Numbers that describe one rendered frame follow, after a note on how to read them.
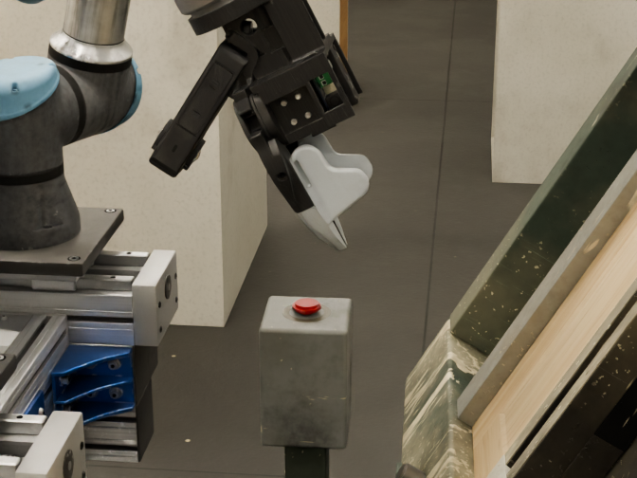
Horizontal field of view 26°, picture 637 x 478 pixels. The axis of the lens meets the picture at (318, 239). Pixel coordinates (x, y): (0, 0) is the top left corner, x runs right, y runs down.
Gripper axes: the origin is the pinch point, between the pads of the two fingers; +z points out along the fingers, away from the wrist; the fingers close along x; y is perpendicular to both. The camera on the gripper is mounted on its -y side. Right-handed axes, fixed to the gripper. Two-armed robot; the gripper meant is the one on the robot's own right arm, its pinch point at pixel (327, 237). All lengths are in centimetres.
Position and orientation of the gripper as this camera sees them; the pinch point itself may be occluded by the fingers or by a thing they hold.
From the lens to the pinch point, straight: 108.2
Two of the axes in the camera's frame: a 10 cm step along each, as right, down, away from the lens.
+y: 8.8, -4.0, -2.5
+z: 4.6, 8.5, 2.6
